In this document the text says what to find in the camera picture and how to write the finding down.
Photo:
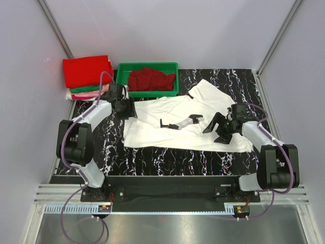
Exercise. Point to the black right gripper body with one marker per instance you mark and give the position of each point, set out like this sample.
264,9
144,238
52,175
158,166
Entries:
226,126

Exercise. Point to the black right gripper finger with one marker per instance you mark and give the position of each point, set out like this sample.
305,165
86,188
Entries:
223,138
217,119

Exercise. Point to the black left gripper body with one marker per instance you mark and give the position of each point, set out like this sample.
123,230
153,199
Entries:
121,112

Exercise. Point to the white printed t-shirt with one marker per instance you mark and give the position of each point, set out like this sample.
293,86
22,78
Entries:
178,122

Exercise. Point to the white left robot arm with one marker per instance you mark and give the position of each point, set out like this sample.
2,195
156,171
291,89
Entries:
75,144

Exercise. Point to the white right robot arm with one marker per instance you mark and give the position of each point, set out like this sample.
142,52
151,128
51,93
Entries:
278,163

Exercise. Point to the dark red crumpled t-shirt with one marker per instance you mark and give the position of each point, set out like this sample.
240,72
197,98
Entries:
148,80

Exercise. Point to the green plastic bin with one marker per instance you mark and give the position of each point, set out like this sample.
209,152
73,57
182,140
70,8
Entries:
124,70

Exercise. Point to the green folded t-shirt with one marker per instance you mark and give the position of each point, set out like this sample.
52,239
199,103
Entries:
84,89

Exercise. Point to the red folded t-shirt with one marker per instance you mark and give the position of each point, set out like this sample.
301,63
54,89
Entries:
85,71

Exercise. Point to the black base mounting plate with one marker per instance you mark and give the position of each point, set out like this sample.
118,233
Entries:
183,192

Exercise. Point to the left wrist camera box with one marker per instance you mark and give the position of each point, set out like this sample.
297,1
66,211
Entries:
117,92

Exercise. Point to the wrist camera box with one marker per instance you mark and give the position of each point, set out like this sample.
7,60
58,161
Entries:
239,112
117,92

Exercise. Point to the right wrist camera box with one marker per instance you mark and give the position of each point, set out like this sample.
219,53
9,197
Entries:
239,112

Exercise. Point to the aluminium frame rail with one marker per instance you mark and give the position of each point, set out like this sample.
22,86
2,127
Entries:
59,193

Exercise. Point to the white slotted cable duct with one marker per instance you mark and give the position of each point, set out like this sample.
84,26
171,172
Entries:
145,210

